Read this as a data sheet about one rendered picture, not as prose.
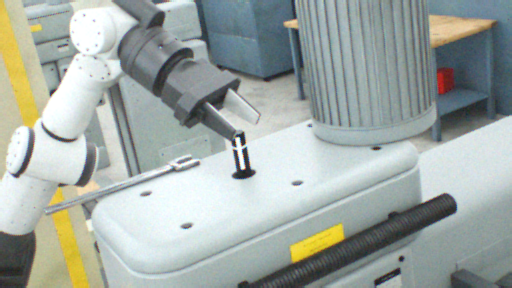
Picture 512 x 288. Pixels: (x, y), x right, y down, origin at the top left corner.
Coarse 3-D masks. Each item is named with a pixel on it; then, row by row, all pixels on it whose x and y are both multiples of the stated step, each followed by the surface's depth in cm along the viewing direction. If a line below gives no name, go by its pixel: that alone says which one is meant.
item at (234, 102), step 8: (232, 96) 98; (240, 96) 98; (224, 104) 100; (232, 104) 99; (240, 104) 98; (248, 104) 98; (240, 112) 99; (248, 112) 98; (256, 112) 97; (248, 120) 98; (256, 120) 97
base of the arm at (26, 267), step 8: (32, 240) 129; (32, 248) 129; (24, 256) 129; (32, 256) 129; (24, 264) 129; (32, 264) 130; (0, 272) 129; (8, 272) 129; (16, 272) 130; (24, 272) 129; (0, 280) 127; (8, 280) 128; (16, 280) 129; (24, 280) 130
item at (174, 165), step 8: (176, 160) 109; (184, 160) 110; (192, 160) 108; (160, 168) 107; (168, 168) 107; (176, 168) 106; (184, 168) 107; (136, 176) 105; (144, 176) 105; (152, 176) 105; (112, 184) 104; (120, 184) 104; (128, 184) 104; (88, 192) 103; (96, 192) 102; (104, 192) 102; (112, 192) 103; (72, 200) 101; (80, 200) 101; (88, 200) 101; (48, 208) 100; (56, 208) 99; (64, 208) 100
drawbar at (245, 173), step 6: (240, 132) 99; (234, 138) 98; (240, 138) 98; (234, 144) 99; (234, 150) 99; (246, 150) 100; (234, 156) 100; (246, 156) 100; (246, 162) 100; (240, 168) 100; (246, 168) 100; (240, 174) 100; (246, 174) 100
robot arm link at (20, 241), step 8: (0, 232) 121; (32, 232) 126; (0, 240) 122; (8, 240) 123; (16, 240) 123; (24, 240) 125; (0, 248) 123; (8, 248) 124; (16, 248) 125; (24, 248) 128; (0, 256) 125; (8, 256) 126; (16, 256) 128; (0, 264) 126; (8, 264) 127; (16, 264) 128
